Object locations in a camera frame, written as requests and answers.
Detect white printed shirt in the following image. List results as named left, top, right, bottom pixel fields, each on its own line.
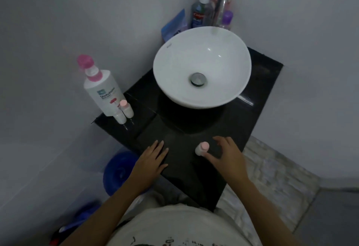
left=111, top=204, right=256, bottom=246

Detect person's right hand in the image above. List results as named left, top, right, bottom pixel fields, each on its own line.
left=204, top=136, right=251, bottom=189

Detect blue pouch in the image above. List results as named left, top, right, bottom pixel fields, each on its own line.
left=161, top=8, right=188, bottom=42

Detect blue plastic bucket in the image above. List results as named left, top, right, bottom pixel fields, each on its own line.
left=103, top=150, right=141, bottom=197

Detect person's left hand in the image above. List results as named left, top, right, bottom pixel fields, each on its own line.
left=129, top=140, right=169, bottom=188

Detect white round sink basin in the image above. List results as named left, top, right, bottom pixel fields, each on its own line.
left=153, top=26, right=252, bottom=109

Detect small translucent bottle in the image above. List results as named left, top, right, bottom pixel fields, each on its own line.
left=119, top=100, right=134, bottom=119
left=195, top=142, right=209, bottom=156
left=113, top=109, right=127, bottom=125

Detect purple capped bottle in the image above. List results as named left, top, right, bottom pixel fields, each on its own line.
left=220, top=10, right=234, bottom=30

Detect person's left forearm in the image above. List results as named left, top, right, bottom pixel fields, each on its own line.
left=60, top=177, right=149, bottom=246

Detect metal sink drain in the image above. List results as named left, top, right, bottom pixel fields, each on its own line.
left=190, top=72, right=208, bottom=87

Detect white hand sanitizer pump bottle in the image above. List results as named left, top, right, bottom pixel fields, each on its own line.
left=77, top=54, right=127, bottom=117

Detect person's right forearm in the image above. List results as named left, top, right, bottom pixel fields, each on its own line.
left=233, top=179, right=302, bottom=246

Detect grey door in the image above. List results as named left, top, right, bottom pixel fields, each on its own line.
left=293, top=188, right=359, bottom=246

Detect blue plastic scoop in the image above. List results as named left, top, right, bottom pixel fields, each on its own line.
left=59, top=201, right=102, bottom=234

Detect blue mouthwash bottle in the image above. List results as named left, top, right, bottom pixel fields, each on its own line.
left=191, top=0, right=211, bottom=29

